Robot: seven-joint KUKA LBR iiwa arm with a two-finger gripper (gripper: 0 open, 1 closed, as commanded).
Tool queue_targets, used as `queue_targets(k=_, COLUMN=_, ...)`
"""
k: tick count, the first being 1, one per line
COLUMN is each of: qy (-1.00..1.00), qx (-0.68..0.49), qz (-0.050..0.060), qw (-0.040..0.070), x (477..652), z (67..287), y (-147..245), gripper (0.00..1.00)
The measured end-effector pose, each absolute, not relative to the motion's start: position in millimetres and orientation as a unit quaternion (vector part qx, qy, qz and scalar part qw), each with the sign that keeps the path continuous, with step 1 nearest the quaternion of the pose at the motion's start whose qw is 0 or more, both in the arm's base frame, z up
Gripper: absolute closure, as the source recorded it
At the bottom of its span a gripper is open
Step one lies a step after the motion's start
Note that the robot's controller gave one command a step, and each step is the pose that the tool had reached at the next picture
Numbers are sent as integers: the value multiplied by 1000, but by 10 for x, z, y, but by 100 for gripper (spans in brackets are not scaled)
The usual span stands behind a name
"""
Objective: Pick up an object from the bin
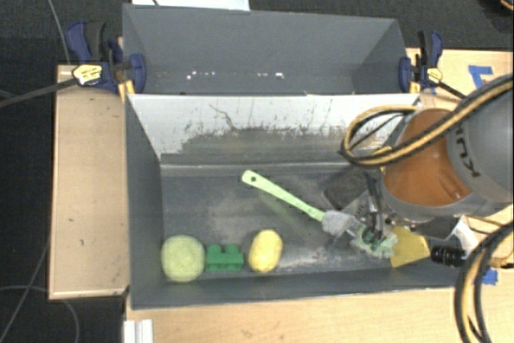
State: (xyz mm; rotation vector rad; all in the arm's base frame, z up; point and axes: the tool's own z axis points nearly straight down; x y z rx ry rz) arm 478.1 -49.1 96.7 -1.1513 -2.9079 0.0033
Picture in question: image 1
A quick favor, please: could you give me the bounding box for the pale wood board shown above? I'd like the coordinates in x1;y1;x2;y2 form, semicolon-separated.
47;63;132;300

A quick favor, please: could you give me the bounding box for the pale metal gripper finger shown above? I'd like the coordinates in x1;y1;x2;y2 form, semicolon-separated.
322;219;355;236
325;210;357;223

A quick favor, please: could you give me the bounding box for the green toy brick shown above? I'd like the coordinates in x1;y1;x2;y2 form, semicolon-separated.
205;243;245;273

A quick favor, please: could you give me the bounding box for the yellow toy potato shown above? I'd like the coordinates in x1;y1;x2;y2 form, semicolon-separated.
247;228;284;274

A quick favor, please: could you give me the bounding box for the pale green ball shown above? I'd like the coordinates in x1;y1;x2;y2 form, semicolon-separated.
160;234;207;283

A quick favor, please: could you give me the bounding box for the black cylinder on white bracket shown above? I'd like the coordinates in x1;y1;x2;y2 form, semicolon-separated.
430;218;478;267

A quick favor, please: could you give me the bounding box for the grey metal bin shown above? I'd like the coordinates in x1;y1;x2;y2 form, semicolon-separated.
121;2;463;310

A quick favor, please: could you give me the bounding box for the dark grey sponge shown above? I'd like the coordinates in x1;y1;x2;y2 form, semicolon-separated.
323;168;373;210

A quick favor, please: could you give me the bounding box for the yellow sponge wedge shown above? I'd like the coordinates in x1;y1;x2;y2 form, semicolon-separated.
388;224;432;269

